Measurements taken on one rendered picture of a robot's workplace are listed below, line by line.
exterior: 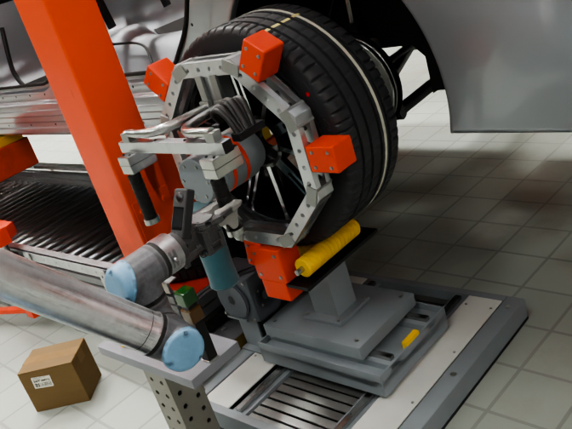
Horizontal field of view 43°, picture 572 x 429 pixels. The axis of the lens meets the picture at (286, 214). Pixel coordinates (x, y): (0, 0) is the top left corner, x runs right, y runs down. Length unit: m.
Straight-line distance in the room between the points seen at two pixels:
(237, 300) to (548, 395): 0.97
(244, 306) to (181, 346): 0.92
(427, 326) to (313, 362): 0.36
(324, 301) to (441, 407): 0.48
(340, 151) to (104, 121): 0.78
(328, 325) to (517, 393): 0.58
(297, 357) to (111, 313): 1.02
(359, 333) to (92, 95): 1.05
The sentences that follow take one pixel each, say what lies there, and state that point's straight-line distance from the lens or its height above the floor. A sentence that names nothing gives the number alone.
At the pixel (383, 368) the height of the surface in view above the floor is 0.15.
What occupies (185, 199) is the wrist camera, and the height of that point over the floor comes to 0.90.
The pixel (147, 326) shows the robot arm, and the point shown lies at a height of 0.78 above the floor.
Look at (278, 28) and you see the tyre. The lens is 1.88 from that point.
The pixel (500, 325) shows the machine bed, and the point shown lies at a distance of 2.35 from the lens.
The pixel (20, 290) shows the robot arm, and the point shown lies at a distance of 1.35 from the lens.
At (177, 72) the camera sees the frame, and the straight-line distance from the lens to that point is 1.98.
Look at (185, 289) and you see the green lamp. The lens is 1.78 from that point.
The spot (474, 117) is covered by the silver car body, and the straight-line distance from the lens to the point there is 1.94.
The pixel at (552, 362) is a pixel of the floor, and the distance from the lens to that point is 2.31.
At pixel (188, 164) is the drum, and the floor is 0.90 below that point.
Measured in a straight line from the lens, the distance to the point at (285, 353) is 2.34.
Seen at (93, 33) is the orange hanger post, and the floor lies 1.24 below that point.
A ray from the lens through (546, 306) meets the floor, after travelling 2.55.
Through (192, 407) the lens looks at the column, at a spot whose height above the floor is 0.24.
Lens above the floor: 1.43
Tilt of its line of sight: 23 degrees down
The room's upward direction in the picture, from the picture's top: 18 degrees counter-clockwise
